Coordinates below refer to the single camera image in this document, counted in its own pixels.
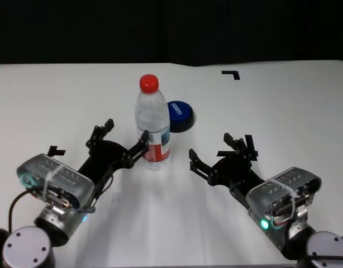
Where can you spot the black fabric backdrop curtain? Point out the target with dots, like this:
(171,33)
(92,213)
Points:
(171,28)

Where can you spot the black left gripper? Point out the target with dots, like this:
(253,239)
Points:
(104,159)

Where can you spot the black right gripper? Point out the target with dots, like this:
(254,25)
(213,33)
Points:
(233,173)

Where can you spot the blue push button black base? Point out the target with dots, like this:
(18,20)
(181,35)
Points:
(181,113)

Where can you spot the grey right wrist camera housing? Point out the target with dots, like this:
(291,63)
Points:
(283,187)

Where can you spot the clear water bottle red cap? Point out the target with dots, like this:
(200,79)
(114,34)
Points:
(153,111)

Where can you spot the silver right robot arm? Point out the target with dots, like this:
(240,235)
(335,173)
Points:
(314,245)

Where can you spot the black L corner tape mark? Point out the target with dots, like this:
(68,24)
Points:
(231,73)

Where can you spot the black T tape mark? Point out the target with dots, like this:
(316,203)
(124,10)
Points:
(55,151)
(251,146)

